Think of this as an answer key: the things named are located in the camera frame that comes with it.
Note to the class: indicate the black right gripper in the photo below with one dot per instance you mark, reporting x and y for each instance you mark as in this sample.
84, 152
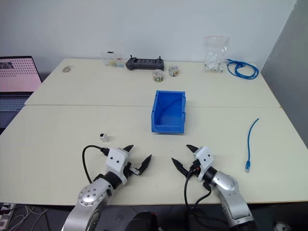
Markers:
195, 168

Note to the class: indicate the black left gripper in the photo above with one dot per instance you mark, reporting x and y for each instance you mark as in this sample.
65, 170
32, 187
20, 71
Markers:
128, 169

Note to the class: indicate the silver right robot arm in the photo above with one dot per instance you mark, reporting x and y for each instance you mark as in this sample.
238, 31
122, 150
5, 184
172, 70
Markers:
228, 187

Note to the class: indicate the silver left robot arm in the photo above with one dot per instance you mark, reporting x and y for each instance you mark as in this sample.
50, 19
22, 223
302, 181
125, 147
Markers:
91, 195

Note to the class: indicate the blue plastic bin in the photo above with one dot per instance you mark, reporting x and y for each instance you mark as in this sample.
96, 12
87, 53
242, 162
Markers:
168, 125

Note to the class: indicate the small white connector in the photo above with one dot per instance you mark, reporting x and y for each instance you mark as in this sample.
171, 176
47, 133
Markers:
104, 137

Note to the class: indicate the dark rounded shape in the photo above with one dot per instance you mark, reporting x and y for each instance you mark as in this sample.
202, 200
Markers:
142, 222

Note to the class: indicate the small clear jar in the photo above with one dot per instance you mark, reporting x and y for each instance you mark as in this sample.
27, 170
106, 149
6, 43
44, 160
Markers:
158, 76
173, 70

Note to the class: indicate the black handheld controller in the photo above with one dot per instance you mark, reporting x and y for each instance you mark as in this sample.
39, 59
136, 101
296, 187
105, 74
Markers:
145, 64

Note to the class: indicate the clear plastic container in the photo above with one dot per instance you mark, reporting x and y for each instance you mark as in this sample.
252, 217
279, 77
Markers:
111, 59

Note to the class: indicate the clear bag of connectors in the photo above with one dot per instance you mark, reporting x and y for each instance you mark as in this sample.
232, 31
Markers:
214, 56

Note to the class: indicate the small round brown item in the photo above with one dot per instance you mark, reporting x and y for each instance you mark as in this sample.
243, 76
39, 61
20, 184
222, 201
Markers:
66, 69

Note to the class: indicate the white shoe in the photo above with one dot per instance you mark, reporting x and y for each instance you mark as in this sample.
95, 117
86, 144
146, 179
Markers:
281, 226

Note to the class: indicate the grey partition panel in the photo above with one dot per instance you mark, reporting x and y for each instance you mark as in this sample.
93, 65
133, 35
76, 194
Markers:
288, 72

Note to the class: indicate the open laptop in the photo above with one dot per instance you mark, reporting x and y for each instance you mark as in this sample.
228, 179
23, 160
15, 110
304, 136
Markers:
16, 77

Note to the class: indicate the white power strip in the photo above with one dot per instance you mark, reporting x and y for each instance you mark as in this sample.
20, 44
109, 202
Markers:
4, 216

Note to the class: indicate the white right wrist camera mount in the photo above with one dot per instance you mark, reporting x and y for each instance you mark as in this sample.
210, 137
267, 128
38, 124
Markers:
204, 157

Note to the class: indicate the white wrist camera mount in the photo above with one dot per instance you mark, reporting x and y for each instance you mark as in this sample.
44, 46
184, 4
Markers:
204, 157
117, 161

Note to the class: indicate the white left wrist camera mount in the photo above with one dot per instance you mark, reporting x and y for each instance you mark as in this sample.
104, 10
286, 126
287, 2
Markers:
117, 161

